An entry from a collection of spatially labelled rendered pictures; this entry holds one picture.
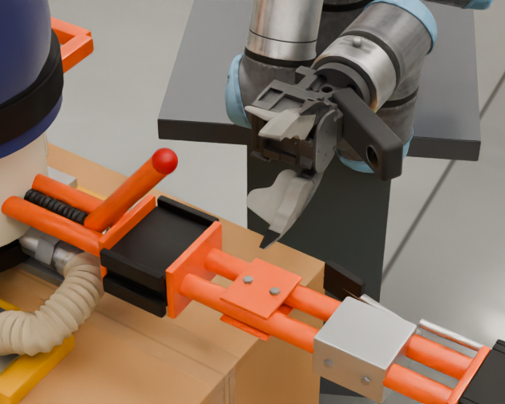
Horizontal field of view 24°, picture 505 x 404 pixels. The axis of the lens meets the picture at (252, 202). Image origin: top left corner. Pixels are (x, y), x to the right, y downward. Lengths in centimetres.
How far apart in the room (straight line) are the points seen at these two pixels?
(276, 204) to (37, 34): 33
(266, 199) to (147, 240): 20
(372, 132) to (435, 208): 165
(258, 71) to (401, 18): 20
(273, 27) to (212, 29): 63
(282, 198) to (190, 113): 61
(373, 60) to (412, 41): 8
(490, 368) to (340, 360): 13
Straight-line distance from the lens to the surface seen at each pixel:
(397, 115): 141
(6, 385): 115
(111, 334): 121
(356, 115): 123
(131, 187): 105
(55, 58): 113
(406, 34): 135
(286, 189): 125
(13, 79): 107
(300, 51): 144
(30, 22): 107
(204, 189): 288
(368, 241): 210
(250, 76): 145
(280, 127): 114
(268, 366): 125
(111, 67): 334
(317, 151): 122
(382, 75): 130
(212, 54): 198
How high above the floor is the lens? 181
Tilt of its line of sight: 40 degrees down
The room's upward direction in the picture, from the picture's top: straight up
